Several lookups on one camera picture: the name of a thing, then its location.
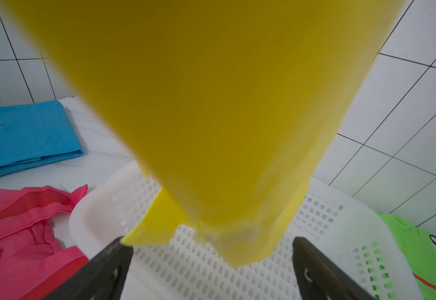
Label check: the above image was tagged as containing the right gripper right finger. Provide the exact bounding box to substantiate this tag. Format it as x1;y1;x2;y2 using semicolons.
292;237;374;300

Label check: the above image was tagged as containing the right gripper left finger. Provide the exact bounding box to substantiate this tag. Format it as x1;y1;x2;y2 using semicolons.
45;237;134;300

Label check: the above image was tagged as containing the pink rabbit raincoat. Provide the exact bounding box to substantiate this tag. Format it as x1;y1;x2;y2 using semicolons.
0;185;88;300

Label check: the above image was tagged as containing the yellow raincoat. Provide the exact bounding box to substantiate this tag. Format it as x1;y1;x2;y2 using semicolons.
3;1;404;268

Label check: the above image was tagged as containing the white plastic basket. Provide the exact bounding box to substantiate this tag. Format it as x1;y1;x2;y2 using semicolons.
69;162;422;300

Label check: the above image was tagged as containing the green frog raincoat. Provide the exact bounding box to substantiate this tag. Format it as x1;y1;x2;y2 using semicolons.
377;212;436;300

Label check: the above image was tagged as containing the blue folded raincoat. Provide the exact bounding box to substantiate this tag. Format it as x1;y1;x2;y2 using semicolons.
0;101;84;177

